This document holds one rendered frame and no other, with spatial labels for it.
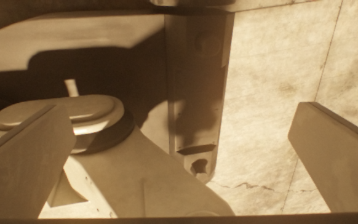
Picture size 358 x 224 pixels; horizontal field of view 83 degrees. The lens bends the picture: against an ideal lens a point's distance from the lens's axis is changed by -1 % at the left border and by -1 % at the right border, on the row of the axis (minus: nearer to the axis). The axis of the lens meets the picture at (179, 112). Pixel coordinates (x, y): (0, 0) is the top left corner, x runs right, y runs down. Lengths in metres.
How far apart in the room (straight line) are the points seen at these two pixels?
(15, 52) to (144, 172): 0.34
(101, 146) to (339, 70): 0.93
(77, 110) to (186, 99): 0.24
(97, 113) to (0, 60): 0.24
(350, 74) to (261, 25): 0.50
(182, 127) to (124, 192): 0.29
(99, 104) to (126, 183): 0.15
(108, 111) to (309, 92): 0.81
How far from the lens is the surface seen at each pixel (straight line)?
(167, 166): 0.30
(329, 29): 0.92
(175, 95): 0.48
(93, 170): 0.32
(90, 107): 0.37
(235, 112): 0.82
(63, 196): 0.49
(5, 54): 0.52
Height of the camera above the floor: 0.61
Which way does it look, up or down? 57 degrees down
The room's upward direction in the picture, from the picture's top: 157 degrees clockwise
